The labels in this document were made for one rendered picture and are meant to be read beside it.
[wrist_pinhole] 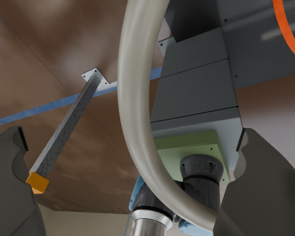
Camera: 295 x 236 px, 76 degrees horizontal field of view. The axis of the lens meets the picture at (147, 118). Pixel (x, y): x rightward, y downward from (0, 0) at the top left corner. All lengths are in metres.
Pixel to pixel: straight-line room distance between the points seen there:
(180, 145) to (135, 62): 0.69
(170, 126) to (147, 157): 0.64
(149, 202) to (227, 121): 0.42
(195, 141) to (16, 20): 1.68
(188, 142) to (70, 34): 1.31
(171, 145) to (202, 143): 0.14
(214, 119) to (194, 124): 0.08
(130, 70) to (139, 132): 0.06
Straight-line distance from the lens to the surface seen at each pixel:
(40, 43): 1.97
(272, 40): 1.61
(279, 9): 1.52
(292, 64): 1.76
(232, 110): 0.82
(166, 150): 0.85
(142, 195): 0.74
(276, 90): 1.89
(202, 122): 0.80
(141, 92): 0.17
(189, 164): 0.84
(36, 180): 1.31
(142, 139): 0.19
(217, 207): 0.80
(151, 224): 0.71
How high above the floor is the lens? 1.38
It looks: 41 degrees down
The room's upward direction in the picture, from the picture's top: 166 degrees counter-clockwise
